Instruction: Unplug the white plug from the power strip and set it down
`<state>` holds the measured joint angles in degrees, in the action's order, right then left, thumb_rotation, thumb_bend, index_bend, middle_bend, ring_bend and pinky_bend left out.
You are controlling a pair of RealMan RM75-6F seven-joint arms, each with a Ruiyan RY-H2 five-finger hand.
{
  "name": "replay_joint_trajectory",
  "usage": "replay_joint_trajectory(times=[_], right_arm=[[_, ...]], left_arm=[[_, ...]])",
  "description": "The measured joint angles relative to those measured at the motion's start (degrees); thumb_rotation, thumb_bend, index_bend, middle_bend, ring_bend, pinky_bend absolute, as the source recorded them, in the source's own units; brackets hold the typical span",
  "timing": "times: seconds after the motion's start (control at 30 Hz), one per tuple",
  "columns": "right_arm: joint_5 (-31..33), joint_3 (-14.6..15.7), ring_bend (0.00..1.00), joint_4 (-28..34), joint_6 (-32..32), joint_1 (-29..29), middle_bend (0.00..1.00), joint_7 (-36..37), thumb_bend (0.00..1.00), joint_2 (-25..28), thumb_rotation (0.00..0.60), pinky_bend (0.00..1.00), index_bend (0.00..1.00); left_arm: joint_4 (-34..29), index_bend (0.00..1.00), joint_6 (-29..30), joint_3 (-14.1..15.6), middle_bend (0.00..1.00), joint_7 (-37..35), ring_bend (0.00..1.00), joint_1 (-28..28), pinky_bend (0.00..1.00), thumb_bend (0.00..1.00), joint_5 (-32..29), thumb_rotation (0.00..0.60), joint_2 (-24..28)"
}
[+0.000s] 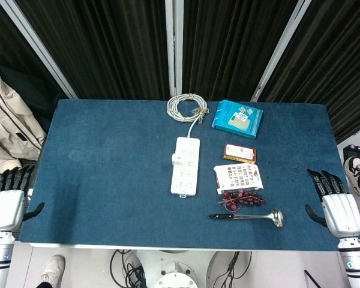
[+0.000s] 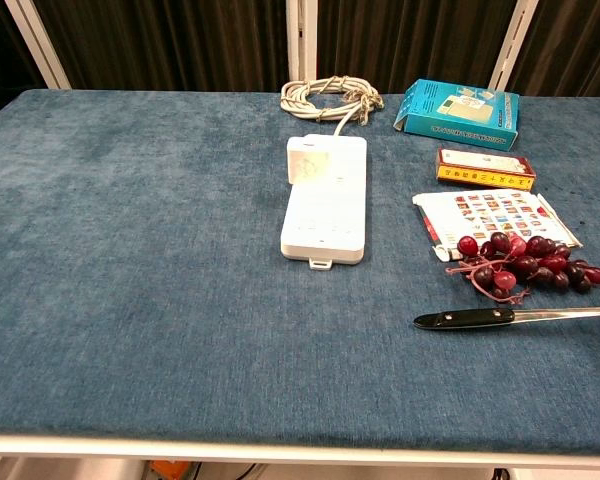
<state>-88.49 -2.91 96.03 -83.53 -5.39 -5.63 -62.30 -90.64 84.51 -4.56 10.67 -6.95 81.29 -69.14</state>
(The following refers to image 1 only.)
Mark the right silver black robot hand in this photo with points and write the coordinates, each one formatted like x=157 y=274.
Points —
x=342 y=214

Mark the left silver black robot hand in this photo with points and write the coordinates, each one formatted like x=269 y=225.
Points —
x=4 y=207

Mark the white power strip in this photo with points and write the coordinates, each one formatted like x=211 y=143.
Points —
x=187 y=177

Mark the white plug adapter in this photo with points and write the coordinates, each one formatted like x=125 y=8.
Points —
x=177 y=159

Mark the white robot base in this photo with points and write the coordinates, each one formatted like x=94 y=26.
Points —
x=175 y=270

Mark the white and black sneaker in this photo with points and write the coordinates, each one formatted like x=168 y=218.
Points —
x=355 y=168

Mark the black equipment case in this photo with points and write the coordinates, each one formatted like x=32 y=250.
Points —
x=355 y=151

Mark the white shoe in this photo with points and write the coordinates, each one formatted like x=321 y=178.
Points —
x=52 y=268

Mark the beige jacket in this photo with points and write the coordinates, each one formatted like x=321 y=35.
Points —
x=6 y=120

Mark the dark red plastic grapes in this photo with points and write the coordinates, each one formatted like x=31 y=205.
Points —
x=243 y=199

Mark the white pack with picture grid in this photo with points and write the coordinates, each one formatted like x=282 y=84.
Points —
x=238 y=178

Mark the blue table mat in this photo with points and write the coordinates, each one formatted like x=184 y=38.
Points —
x=108 y=168

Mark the red brown card pack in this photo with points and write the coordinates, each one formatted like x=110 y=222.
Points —
x=239 y=153

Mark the blue product box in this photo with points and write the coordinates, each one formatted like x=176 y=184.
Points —
x=237 y=120

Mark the black curtain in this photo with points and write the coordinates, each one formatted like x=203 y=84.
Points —
x=114 y=45

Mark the white slanted frame post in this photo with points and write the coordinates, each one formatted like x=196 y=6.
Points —
x=36 y=45
x=282 y=48

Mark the white vertical frame post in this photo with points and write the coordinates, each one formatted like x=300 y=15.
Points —
x=174 y=45

